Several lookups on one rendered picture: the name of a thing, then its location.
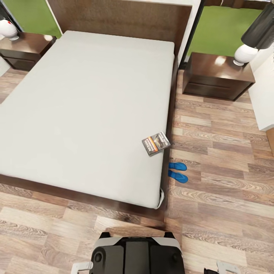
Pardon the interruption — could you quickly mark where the hardback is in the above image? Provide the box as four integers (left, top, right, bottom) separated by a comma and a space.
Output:
142, 132, 171, 155

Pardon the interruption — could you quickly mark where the sandal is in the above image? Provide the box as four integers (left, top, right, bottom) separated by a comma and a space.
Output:
168, 170, 188, 183
169, 163, 187, 171

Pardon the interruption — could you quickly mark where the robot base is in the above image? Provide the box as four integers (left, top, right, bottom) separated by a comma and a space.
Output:
89, 232, 185, 274

